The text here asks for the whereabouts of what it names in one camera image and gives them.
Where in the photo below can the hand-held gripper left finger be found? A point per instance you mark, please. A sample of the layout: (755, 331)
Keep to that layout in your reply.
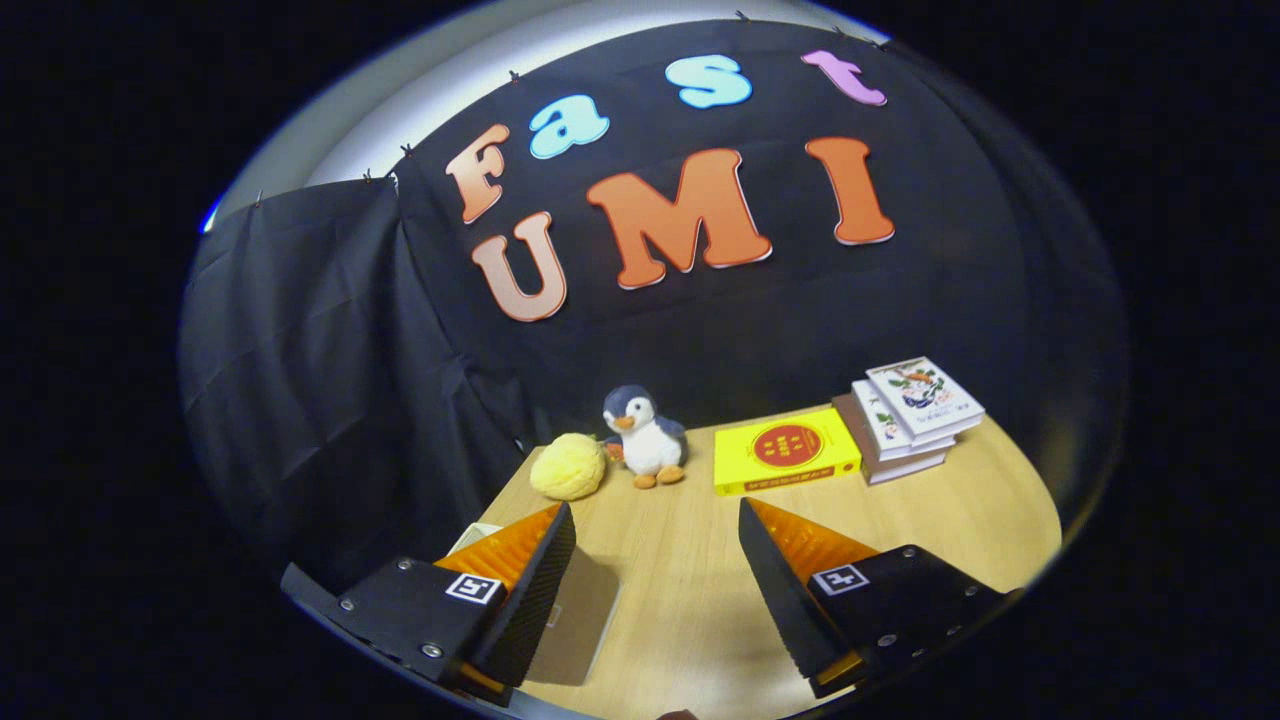
(535, 605)

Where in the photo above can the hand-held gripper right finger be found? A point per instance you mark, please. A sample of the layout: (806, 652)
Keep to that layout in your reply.
(780, 600)

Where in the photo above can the beige fabric storage box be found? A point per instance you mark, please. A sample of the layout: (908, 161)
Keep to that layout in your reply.
(580, 630)

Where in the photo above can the yellow bread plush toy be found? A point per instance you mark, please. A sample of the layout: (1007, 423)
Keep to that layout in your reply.
(568, 468)

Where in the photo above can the yellow book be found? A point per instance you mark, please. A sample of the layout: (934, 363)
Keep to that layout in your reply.
(790, 450)

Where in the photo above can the brown cover book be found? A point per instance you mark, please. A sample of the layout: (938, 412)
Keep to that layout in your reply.
(905, 470)

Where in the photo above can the penguin plush toy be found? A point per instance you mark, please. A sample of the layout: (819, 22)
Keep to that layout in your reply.
(650, 445)

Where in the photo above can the white book illustrated cover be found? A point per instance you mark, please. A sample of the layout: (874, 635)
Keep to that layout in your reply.
(925, 395)

